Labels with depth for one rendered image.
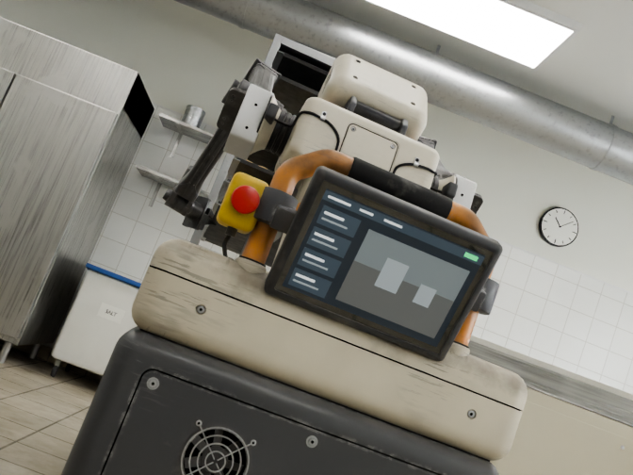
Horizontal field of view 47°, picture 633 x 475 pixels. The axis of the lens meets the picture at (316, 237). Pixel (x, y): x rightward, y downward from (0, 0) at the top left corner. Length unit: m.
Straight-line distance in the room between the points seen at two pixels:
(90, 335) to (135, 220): 1.10
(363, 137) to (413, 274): 0.48
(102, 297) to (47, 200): 0.72
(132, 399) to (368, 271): 0.33
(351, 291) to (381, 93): 0.60
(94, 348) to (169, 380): 4.10
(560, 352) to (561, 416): 4.47
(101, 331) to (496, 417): 4.16
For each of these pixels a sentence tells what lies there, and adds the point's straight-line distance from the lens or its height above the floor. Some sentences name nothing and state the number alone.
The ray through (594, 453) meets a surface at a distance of 1.64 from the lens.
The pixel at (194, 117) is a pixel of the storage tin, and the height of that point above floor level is 2.06.
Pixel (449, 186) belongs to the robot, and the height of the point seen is 1.13.
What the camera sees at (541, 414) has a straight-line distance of 1.61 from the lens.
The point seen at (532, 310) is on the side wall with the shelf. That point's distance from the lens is 6.00.
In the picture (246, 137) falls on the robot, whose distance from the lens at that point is 1.36.
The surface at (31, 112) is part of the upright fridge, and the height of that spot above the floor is 1.53.
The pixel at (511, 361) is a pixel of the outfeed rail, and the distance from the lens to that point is 1.61.
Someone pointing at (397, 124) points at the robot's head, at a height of 1.20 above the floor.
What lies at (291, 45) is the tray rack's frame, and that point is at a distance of 2.87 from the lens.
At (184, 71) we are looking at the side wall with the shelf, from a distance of 5.95.
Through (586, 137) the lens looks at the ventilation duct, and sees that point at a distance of 5.19.
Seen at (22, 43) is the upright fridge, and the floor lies 1.94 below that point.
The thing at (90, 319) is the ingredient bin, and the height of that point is 0.44.
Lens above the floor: 0.74
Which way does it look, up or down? 9 degrees up
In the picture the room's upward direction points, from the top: 21 degrees clockwise
